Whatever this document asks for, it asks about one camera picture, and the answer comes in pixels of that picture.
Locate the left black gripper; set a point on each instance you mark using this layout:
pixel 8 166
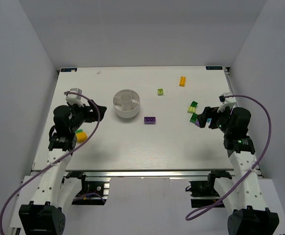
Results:
pixel 90 111

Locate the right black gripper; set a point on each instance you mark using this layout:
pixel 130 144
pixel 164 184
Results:
pixel 206 117

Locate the yellow lego brick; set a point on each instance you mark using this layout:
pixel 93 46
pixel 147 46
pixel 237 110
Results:
pixel 81 137

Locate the dark green lego brick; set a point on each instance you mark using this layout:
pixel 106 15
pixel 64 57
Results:
pixel 193 118

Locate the dark green 2x2 lego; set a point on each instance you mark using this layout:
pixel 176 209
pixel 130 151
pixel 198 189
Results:
pixel 194 104

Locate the orange 2x4 lego brick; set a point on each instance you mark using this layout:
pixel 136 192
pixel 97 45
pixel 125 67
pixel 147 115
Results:
pixel 182 81

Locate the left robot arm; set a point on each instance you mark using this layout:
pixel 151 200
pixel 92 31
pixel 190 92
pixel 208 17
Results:
pixel 45 213

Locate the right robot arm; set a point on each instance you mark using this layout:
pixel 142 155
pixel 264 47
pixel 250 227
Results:
pixel 241 196

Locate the left blue table label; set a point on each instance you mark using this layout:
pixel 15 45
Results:
pixel 68 70

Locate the blue table label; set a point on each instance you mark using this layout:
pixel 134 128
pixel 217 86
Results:
pixel 212 68
pixel 68 70

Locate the white round divided container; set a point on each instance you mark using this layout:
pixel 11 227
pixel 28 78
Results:
pixel 126 103

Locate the right blue table label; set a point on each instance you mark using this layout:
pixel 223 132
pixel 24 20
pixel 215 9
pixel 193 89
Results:
pixel 212 68

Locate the lime 2x2 lego brick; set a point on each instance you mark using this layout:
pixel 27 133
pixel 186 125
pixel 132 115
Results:
pixel 160 92

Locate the purple 2x4 lego brick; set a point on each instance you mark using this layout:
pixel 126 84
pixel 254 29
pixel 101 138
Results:
pixel 149 120

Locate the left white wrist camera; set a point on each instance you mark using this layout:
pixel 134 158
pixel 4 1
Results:
pixel 73 96

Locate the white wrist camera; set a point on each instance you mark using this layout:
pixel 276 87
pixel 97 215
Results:
pixel 227 101
pixel 73 96

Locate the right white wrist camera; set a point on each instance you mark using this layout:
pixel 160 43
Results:
pixel 227 101

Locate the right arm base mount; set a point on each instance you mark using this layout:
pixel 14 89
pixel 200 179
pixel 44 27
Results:
pixel 203 192

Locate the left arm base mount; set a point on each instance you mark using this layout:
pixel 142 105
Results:
pixel 94 190

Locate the aluminium table rail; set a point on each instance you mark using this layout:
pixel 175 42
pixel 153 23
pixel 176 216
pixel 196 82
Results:
pixel 153 173

